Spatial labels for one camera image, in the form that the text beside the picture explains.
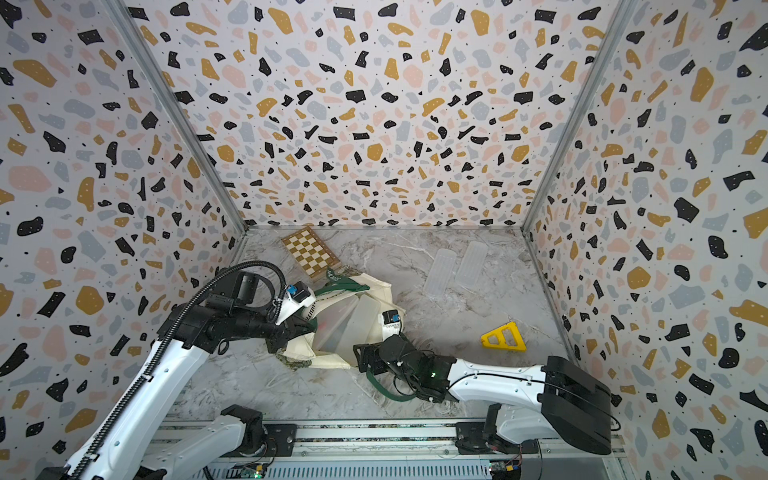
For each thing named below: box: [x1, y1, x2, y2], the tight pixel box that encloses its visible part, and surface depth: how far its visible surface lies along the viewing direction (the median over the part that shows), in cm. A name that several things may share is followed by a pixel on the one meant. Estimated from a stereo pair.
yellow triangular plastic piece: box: [480, 321, 527, 352], surface depth 92 cm
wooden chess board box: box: [281, 225, 342, 279], surface depth 112 cm
